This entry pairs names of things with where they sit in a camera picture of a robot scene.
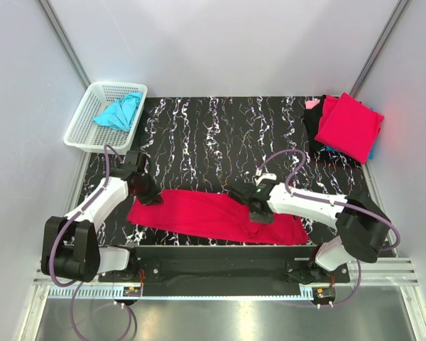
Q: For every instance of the folded pink t shirt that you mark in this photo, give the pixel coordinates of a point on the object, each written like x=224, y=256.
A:
x=309, y=104

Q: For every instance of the white plastic laundry basket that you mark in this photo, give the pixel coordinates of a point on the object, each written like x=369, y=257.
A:
x=84, y=134

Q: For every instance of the left aluminium corner post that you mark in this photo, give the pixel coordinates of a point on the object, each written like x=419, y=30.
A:
x=61, y=36

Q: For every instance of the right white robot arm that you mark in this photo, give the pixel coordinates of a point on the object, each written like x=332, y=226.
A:
x=361, y=225

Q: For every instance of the folded black t shirt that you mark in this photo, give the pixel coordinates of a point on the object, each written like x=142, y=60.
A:
x=311, y=119

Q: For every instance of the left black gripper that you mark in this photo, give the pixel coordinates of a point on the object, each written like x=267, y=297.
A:
x=154, y=197

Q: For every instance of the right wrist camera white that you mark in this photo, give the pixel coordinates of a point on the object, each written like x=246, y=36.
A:
x=260, y=176

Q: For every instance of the right aluminium corner post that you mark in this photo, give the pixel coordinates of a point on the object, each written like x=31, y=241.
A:
x=391, y=24

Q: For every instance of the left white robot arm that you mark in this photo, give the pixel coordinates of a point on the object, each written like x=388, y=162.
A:
x=71, y=252

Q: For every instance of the cyan crumpled t shirt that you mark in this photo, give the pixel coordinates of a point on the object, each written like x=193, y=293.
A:
x=121, y=113

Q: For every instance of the folded red t shirt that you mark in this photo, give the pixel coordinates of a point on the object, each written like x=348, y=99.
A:
x=348, y=124

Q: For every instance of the aluminium frame rail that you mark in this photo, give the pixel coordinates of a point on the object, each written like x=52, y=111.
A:
x=385, y=270

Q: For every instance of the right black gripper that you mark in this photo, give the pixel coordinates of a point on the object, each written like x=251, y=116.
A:
x=268, y=219

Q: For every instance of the aluminium corner post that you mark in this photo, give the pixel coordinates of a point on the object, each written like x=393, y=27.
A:
x=391, y=24
x=61, y=36

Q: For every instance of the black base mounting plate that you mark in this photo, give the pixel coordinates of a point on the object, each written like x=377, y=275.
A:
x=211, y=287

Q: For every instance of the red polo shirt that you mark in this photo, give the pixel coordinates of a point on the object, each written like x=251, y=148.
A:
x=215, y=216

